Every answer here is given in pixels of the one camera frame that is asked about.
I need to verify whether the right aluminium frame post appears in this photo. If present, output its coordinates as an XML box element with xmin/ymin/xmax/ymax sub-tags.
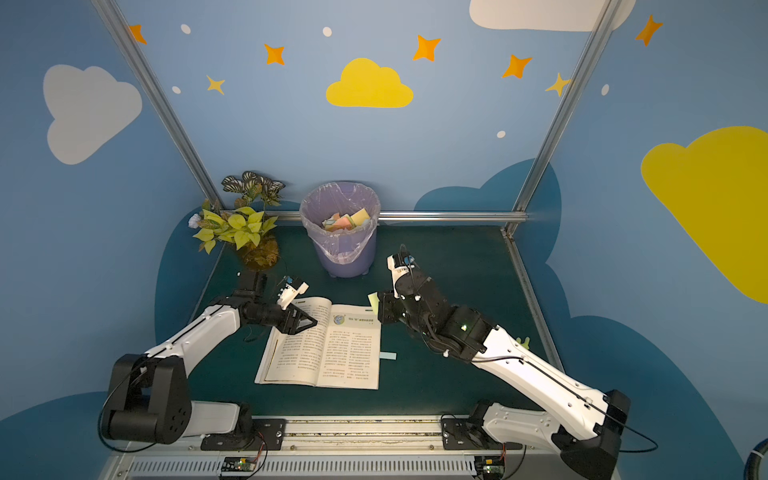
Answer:
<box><xmin>512</xmin><ymin>0</ymin><xmax>623</xmax><ymax>216</ymax></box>

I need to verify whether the left circuit board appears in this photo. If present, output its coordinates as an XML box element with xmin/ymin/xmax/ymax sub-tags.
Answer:
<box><xmin>220</xmin><ymin>457</ymin><xmax>257</xmax><ymax>476</ymax></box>

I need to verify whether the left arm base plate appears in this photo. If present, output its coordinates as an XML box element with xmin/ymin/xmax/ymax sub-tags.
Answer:
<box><xmin>200</xmin><ymin>418</ymin><xmax>287</xmax><ymax>452</ymax></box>

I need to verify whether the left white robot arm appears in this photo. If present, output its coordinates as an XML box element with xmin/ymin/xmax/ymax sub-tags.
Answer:
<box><xmin>97</xmin><ymin>272</ymin><xmax>318</xmax><ymax>452</ymax></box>

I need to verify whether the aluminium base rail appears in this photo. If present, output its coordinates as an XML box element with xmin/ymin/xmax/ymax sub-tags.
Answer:
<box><xmin>100</xmin><ymin>414</ymin><xmax>579</xmax><ymax>479</ymax></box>

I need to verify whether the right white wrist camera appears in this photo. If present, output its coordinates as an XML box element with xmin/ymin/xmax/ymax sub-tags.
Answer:
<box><xmin>387</xmin><ymin>251</ymin><xmax>414</xmax><ymax>297</ymax></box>

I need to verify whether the discarded sticky notes pile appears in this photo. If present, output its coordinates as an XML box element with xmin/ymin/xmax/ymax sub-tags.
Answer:
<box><xmin>322</xmin><ymin>208</ymin><xmax>371</xmax><ymax>232</ymax></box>

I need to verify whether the purple trash bin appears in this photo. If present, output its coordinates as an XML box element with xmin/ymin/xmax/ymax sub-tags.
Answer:
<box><xmin>302</xmin><ymin>182</ymin><xmax>380</xmax><ymax>279</ymax></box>

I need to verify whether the circuit board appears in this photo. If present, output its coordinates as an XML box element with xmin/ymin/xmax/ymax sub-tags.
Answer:
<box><xmin>220</xmin><ymin>457</ymin><xmax>257</xmax><ymax>476</ymax></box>
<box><xmin>473</xmin><ymin>456</ymin><xmax>506</xmax><ymax>480</ymax></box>

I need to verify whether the clear plastic bin liner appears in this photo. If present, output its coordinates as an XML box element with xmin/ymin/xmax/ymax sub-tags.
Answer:
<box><xmin>299</xmin><ymin>181</ymin><xmax>382</xmax><ymax>268</ymax></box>

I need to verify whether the magazine book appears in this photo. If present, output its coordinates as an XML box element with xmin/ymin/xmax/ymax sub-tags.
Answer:
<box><xmin>255</xmin><ymin>297</ymin><xmax>381</xmax><ymax>390</ymax></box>

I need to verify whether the potted green plant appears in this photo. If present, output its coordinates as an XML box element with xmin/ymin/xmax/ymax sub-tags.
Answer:
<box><xmin>187</xmin><ymin>171</ymin><xmax>285</xmax><ymax>271</ymax></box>

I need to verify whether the aluminium frame back bar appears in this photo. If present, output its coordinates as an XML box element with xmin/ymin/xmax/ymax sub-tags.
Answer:
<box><xmin>266</xmin><ymin>211</ymin><xmax>528</xmax><ymax>224</ymax></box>

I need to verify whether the right circuit board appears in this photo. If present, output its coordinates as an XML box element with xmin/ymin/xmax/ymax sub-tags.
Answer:
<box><xmin>473</xmin><ymin>456</ymin><xmax>506</xmax><ymax>480</ymax></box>

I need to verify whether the left aluminium frame post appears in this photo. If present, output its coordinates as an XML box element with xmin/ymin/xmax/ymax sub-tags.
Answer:
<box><xmin>92</xmin><ymin>0</ymin><xmax>222</xmax><ymax>203</ymax></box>

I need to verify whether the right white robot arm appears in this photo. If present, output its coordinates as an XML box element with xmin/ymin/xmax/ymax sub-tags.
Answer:
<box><xmin>378</xmin><ymin>264</ymin><xmax>631</xmax><ymax>479</ymax></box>

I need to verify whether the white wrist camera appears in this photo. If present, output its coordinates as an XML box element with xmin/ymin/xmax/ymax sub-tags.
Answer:
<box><xmin>387</xmin><ymin>251</ymin><xmax>414</xmax><ymax>297</ymax></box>
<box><xmin>277</xmin><ymin>276</ymin><xmax>309</xmax><ymax>310</ymax></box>

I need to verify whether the aluminium frame post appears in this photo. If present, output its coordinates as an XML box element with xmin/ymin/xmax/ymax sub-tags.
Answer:
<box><xmin>92</xmin><ymin>0</ymin><xmax>222</xmax><ymax>203</ymax></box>
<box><xmin>512</xmin><ymin>0</ymin><xmax>623</xmax><ymax>216</ymax></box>

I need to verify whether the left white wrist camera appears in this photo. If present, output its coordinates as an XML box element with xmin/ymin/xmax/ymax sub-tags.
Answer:
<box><xmin>277</xmin><ymin>276</ymin><xmax>309</xmax><ymax>310</ymax></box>

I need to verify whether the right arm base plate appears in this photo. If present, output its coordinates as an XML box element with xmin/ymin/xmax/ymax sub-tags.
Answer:
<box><xmin>438</xmin><ymin>415</ymin><xmax>524</xmax><ymax>451</ymax></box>

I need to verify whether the green sticky note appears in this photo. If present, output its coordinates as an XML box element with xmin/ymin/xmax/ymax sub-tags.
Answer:
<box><xmin>367</xmin><ymin>292</ymin><xmax>380</xmax><ymax>315</ymax></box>

